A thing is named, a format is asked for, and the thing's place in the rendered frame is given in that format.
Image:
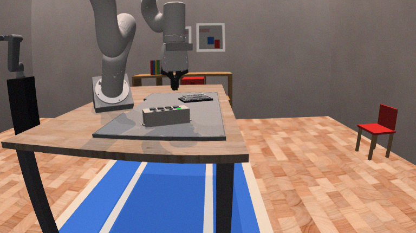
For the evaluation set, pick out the beige operator panel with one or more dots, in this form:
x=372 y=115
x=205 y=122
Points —
x=162 y=116

